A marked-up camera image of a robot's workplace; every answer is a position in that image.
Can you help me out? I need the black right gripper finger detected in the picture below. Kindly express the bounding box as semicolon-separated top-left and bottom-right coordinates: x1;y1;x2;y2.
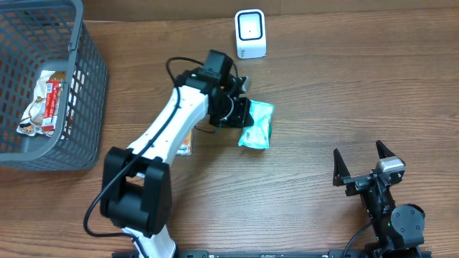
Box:
333;148;351;186
376;140;395;159

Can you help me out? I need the teal tissue packet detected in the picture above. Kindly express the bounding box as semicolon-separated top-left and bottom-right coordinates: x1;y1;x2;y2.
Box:
238;100;275;149

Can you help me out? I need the orange white snack packet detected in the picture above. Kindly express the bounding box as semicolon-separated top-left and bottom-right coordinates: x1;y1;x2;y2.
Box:
176;131;193;156

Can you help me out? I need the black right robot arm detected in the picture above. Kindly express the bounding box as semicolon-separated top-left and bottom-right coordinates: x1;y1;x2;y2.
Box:
333;140;432;258

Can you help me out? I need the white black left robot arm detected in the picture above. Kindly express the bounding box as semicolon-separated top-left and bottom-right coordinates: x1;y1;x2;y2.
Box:
91;50;254;257

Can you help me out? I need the white barcode scanner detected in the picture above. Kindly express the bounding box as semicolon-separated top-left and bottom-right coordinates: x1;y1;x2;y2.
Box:
235;9;267;59

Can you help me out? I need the red snack bar in basket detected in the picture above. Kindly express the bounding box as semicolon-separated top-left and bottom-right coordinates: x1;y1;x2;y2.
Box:
41;80;61;131

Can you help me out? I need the white snack wrapper in basket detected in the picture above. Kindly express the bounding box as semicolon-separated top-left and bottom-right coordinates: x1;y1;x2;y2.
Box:
16;70;66;137

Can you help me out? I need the grey plastic mesh basket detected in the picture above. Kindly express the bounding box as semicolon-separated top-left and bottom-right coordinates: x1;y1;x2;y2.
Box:
1;1;109;171

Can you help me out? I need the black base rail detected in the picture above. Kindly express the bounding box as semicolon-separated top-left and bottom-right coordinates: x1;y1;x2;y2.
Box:
111;249;433;258

